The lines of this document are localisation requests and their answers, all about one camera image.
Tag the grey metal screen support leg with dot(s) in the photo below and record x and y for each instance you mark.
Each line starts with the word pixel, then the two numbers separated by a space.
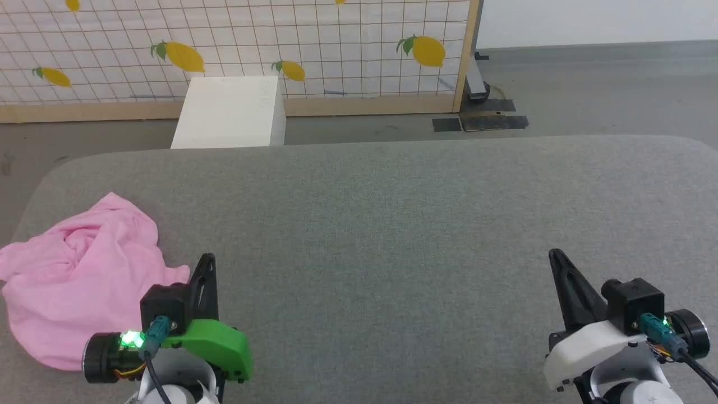
pixel 477 81

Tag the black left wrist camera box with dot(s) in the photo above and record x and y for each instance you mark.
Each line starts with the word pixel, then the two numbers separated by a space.
pixel 165 306

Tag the grey fabric sofa cushion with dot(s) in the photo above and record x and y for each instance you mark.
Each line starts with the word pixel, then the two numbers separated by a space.
pixel 381 235

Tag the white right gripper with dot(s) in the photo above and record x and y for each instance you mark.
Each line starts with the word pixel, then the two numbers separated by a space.
pixel 589 345

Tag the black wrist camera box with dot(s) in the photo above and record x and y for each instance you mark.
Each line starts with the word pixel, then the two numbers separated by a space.
pixel 165 306
pixel 634 303

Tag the small black tape patch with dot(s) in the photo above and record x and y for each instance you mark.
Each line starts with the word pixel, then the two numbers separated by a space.
pixel 446 124

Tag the pink cloth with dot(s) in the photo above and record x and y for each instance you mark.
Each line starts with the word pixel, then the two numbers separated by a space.
pixel 84 292

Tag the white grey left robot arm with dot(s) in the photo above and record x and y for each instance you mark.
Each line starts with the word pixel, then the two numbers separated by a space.
pixel 106 359

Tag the lemon print partition screen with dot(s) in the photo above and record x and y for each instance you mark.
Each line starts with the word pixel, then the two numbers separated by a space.
pixel 235 39

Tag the long black tape patch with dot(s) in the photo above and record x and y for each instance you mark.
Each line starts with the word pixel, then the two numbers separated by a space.
pixel 496 122

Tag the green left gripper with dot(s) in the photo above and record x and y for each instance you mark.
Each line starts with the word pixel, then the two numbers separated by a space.
pixel 216 345

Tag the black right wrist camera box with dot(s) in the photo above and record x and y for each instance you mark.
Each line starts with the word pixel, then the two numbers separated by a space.
pixel 634 303

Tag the white rectangular box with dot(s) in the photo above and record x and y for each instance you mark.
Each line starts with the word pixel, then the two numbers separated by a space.
pixel 230 112

